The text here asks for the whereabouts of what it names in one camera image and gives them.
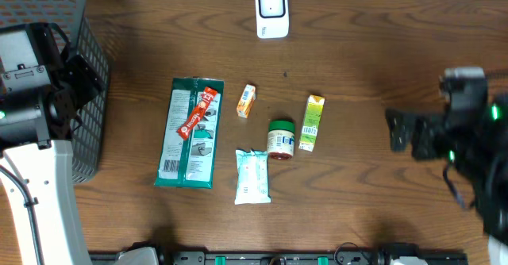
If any light blue wipes pack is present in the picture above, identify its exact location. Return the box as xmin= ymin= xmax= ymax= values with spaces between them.
xmin=235 ymin=149 xmax=271 ymax=205

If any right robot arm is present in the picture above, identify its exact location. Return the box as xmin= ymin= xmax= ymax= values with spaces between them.
xmin=385 ymin=94 xmax=507 ymax=264

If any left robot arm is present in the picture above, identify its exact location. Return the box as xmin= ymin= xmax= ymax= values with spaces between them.
xmin=1 ymin=23 xmax=106 ymax=264

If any green white package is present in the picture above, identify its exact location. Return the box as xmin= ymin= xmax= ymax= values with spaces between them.
xmin=155 ymin=78 xmax=225 ymax=189

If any green tea carton box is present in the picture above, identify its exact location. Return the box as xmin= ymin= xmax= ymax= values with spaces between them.
xmin=298 ymin=95 xmax=325 ymax=152

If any grey plastic mesh basket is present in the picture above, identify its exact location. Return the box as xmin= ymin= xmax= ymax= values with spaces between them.
xmin=1 ymin=0 xmax=110 ymax=183

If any red Nescafe coffee stick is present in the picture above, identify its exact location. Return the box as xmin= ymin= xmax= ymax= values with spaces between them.
xmin=177 ymin=87 xmax=218 ymax=140

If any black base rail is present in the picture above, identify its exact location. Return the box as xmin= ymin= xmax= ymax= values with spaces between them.
xmin=90 ymin=248 xmax=468 ymax=265

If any green lid jar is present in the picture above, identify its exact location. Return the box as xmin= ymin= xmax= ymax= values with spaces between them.
xmin=267 ymin=120 xmax=295 ymax=160

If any orange snack packet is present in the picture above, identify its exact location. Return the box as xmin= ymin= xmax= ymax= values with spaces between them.
xmin=237 ymin=84 xmax=256 ymax=118

